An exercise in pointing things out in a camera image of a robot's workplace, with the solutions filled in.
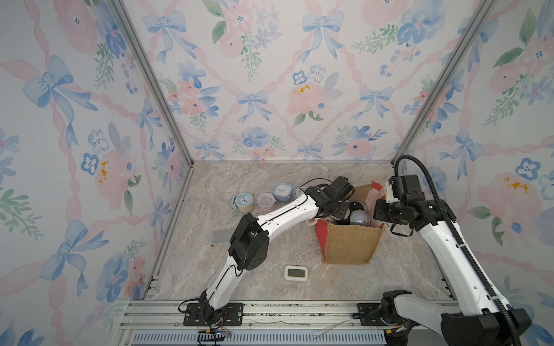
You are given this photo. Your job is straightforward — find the blue dome alarm clock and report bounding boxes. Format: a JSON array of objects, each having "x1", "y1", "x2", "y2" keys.
[{"x1": 349, "y1": 209, "x2": 371, "y2": 227}]

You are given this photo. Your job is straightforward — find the grey flat panel clock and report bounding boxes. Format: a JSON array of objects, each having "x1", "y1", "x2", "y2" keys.
[{"x1": 212, "y1": 229, "x2": 234, "y2": 246}]

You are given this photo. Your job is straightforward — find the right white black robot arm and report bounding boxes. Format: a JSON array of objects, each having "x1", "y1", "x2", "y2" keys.
[{"x1": 374, "y1": 175, "x2": 532, "y2": 345}]

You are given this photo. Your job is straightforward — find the black twin-bell alarm clock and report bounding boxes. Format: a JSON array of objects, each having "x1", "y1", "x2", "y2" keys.
[{"x1": 349, "y1": 201, "x2": 366, "y2": 212}]

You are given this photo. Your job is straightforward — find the blue twin-bell clock beige base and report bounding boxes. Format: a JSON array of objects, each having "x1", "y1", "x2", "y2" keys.
[{"x1": 231, "y1": 192, "x2": 254, "y2": 213}]

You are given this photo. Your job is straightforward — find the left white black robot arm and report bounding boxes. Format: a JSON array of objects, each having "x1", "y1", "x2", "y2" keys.
[{"x1": 199, "y1": 176, "x2": 356, "y2": 326}]

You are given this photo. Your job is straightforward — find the blue square alarm clock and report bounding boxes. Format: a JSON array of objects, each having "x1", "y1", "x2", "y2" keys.
[{"x1": 272, "y1": 182, "x2": 294, "y2": 203}]

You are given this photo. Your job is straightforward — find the black corrugated cable conduit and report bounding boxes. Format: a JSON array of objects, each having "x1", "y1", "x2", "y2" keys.
[{"x1": 393, "y1": 155, "x2": 522, "y2": 346}]

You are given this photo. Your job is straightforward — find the pink round alarm clock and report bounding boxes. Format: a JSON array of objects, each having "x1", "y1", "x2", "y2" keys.
[{"x1": 257, "y1": 193, "x2": 276, "y2": 213}]

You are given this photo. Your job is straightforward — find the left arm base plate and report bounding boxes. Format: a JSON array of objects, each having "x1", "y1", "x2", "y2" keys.
[{"x1": 183, "y1": 303, "x2": 244, "y2": 328}]

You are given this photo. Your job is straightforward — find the white digital clock front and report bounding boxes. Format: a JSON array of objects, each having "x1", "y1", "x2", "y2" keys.
[{"x1": 284, "y1": 265, "x2": 308, "y2": 282}]

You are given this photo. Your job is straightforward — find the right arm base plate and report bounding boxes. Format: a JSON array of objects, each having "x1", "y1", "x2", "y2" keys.
[{"x1": 357, "y1": 302, "x2": 420, "y2": 327}]

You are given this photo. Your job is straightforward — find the aluminium front rail frame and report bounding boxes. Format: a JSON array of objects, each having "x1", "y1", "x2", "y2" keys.
[{"x1": 112, "y1": 300, "x2": 389, "y2": 345}]

